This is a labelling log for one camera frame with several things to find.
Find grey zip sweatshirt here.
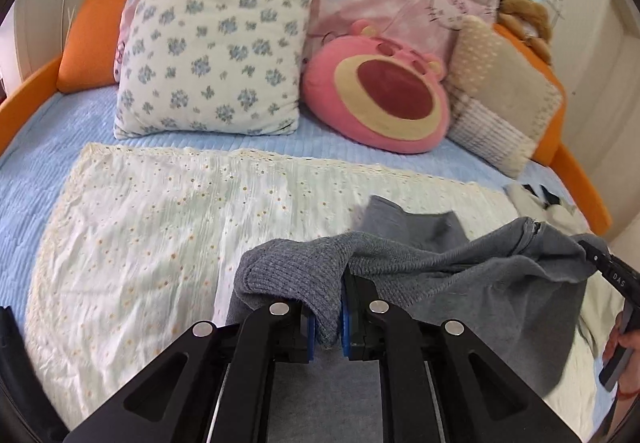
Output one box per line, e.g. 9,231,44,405
227,196,594,442

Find beige hoodie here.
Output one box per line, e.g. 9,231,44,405
504,183,590,235

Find white blue floral pillow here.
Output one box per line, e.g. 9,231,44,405
114,0,312,139

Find pink bear face cushion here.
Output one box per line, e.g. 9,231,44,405
302,20,450,154

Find orange sofa bed frame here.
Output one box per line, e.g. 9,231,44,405
1,0,613,234

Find brown plush toy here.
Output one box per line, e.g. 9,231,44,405
497,0,552,65

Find beige patchwork pillow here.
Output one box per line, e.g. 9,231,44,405
444,15,562,179

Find person's right hand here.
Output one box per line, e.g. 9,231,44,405
602,312,640,401

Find blue quilted bed sheet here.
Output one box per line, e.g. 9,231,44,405
0,84,576,324

